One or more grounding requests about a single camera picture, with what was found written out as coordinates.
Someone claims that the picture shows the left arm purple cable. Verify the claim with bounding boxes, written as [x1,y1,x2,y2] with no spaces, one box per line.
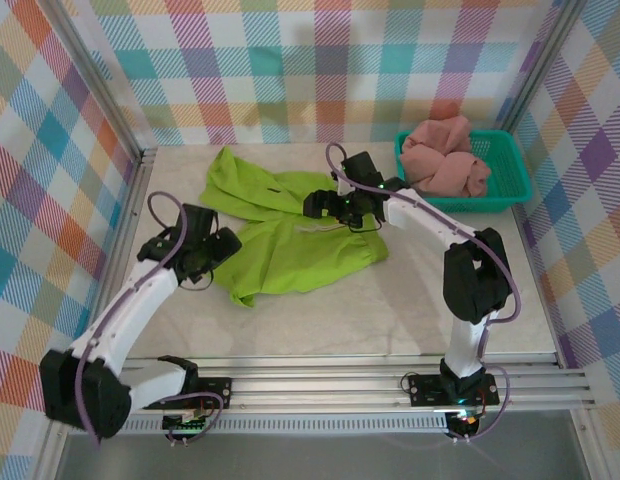
[72,192,226,449]

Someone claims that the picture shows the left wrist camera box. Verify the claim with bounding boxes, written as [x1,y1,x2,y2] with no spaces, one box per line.
[181,203,219,239]

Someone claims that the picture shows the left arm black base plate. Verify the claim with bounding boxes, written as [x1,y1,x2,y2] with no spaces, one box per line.
[154,377,233,412]

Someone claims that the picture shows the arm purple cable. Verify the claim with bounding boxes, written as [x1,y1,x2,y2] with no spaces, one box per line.
[325,142,522,444]
[72,192,226,449]

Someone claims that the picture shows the lime green shorts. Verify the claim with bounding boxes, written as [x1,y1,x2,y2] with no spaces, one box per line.
[198,145,390,310]

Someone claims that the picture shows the grey slotted cable duct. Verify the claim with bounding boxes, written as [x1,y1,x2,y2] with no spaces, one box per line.
[69,418,451,435]

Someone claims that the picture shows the pink shorts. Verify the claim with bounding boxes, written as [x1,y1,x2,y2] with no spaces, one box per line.
[398,115,493,200]

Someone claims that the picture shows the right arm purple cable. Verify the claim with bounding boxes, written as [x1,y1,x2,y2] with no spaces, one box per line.
[325,142,522,444]

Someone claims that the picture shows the aluminium side rail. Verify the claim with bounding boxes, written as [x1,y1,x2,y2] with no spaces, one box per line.
[77,147,159,374]
[512,199,566,369]

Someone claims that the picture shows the aluminium mounting rail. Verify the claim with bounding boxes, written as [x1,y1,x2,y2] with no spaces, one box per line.
[43,354,596,416]

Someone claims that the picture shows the teal plastic basket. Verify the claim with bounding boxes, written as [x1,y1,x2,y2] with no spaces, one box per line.
[393,129,535,214]

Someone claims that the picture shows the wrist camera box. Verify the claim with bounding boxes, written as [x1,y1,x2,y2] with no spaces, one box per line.
[181,203,219,239]
[338,152,385,187]

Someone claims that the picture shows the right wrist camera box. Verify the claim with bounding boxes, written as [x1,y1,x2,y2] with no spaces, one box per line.
[338,152,385,187]

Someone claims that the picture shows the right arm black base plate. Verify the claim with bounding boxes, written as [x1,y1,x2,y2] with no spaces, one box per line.
[407,373,501,407]

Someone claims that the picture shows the aluminium frame post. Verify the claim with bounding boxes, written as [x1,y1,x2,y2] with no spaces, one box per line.
[494,0,591,144]
[37,0,159,161]

